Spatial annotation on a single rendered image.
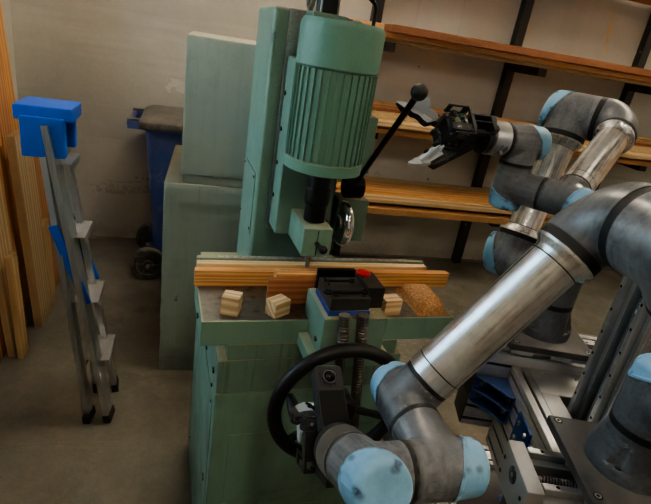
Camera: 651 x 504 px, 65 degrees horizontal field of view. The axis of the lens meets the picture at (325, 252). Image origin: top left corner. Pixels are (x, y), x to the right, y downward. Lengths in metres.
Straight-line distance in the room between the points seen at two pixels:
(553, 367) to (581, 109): 0.69
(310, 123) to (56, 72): 2.61
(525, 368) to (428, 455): 0.89
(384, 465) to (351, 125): 0.69
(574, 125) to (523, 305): 0.86
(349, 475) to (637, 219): 0.45
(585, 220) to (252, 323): 0.67
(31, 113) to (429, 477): 1.48
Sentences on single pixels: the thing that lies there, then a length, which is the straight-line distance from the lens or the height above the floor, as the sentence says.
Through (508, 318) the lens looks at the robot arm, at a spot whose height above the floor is 1.16.
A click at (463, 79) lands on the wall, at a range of 3.79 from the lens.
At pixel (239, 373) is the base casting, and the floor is 0.77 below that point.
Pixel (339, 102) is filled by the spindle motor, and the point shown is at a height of 1.36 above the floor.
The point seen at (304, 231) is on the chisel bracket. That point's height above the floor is 1.06.
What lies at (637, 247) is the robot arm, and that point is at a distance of 0.69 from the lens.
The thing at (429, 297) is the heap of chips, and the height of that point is 0.93.
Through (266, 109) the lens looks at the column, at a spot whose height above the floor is 1.29.
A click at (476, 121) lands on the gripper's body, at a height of 1.36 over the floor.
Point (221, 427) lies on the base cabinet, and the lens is 1.26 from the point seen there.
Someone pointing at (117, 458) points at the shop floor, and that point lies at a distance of 2.07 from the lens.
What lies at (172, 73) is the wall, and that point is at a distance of 3.42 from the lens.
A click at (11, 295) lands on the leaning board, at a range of 2.44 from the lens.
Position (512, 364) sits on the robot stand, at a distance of 1.52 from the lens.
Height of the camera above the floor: 1.47
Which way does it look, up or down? 23 degrees down
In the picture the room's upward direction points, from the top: 9 degrees clockwise
